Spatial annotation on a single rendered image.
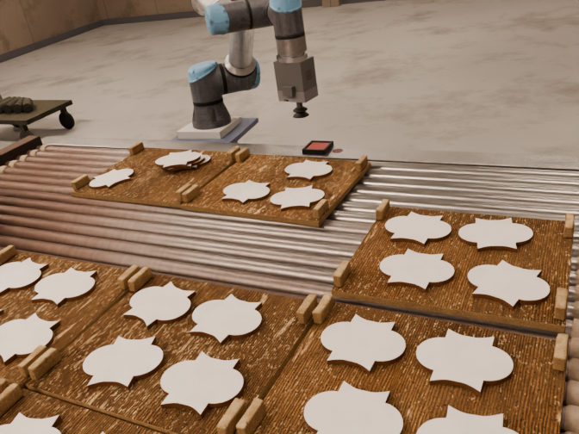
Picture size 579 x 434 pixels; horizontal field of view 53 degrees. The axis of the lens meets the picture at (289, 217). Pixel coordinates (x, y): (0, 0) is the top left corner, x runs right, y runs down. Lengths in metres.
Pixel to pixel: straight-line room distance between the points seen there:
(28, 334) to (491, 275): 0.88
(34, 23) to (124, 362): 10.88
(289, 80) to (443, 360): 0.85
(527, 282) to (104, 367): 0.76
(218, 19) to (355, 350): 0.91
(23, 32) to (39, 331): 10.48
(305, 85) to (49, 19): 10.69
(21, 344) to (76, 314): 0.12
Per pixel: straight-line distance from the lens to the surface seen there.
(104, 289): 1.31
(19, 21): 11.54
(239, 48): 2.12
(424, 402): 0.91
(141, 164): 1.93
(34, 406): 1.08
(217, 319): 1.10
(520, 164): 1.66
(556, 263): 1.21
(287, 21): 1.48
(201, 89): 2.23
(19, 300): 1.39
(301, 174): 1.60
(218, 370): 0.99
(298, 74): 1.50
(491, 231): 1.28
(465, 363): 0.95
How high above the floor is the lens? 1.59
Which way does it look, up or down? 28 degrees down
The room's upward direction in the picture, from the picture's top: 9 degrees counter-clockwise
